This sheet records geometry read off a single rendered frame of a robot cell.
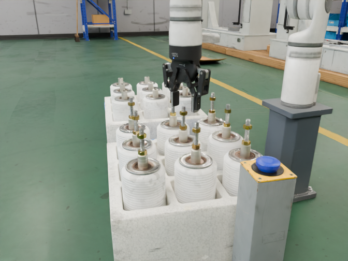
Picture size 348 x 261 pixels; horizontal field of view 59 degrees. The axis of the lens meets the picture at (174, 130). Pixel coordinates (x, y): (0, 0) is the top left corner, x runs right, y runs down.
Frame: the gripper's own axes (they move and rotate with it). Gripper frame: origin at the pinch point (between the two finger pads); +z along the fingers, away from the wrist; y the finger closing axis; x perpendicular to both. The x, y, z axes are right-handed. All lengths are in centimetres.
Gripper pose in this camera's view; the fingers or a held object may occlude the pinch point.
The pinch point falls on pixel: (185, 103)
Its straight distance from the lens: 76.2
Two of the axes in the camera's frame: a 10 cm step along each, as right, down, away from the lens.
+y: 6.9, 2.7, -6.7
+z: 0.1, 9.3, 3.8
